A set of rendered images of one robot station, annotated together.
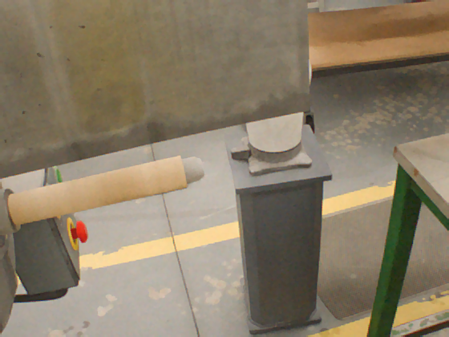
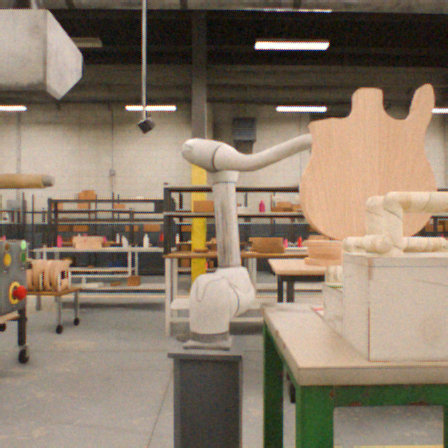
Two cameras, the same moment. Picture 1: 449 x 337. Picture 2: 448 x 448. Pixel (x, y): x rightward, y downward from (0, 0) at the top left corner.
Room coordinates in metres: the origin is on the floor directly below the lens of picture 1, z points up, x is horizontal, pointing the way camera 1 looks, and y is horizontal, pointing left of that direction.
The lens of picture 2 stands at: (-0.36, -0.46, 1.14)
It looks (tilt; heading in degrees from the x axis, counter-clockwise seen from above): 1 degrees up; 9
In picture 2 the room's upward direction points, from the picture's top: straight up
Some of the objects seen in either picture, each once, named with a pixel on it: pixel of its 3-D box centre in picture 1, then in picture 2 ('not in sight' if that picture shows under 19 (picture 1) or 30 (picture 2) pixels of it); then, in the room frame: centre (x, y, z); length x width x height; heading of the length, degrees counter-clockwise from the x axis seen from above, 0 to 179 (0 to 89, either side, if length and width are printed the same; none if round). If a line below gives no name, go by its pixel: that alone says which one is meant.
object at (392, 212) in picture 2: not in sight; (392, 228); (0.34, -0.64, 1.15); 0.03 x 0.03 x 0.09
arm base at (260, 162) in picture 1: (268, 146); (204, 336); (1.19, -0.14, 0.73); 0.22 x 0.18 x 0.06; 92
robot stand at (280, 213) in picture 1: (278, 238); (209, 430); (1.19, -0.16, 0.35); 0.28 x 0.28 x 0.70; 2
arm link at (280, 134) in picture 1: (273, 102); (210, 301); (1.20, -0.17, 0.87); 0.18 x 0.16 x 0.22; 160
